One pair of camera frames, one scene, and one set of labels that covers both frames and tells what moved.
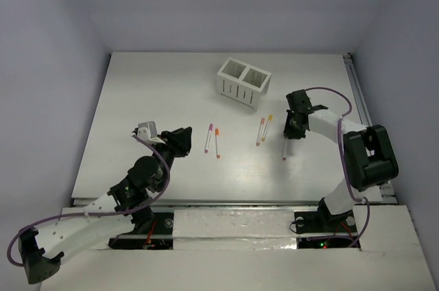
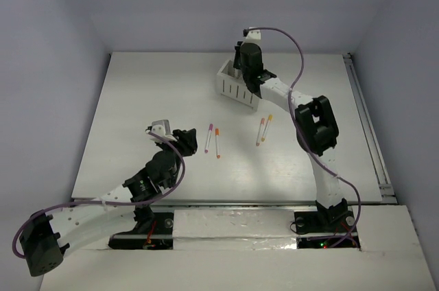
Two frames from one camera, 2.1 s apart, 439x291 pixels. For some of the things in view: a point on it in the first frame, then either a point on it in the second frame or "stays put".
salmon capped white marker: x=260 y=132 stays put
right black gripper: x=289 y=132 to x=237 y=47
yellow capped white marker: x=267 y=127 stays put
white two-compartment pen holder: x=243 y=84 stays put
